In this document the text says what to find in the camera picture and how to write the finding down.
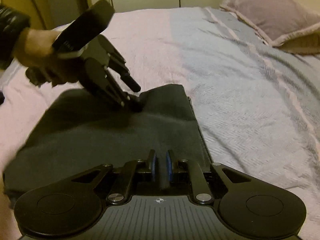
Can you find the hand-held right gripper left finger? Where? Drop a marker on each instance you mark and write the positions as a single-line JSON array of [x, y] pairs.
[[153, 165]]

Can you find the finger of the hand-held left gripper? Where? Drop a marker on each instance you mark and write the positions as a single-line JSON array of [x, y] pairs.
[[120, 95], [130, 80]]

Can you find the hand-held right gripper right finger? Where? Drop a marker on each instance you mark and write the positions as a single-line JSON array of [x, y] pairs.
[[170, 165]]

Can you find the grey jeans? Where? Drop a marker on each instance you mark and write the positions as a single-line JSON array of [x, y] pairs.
[[87, 135]]

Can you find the person's left forearm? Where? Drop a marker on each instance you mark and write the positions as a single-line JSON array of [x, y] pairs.
[[10, 30]]

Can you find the person's left hand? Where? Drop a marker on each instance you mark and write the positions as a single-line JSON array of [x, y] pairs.
[[35, 47]]

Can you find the yellow wooden cabinet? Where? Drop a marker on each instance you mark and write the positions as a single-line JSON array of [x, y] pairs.
[[55, 5]]

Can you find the pink and grey striped blanket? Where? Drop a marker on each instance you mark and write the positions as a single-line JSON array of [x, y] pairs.
[[237, 92]]

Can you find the pink pillow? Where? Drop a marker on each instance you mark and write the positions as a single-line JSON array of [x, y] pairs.
[[270, 17]]

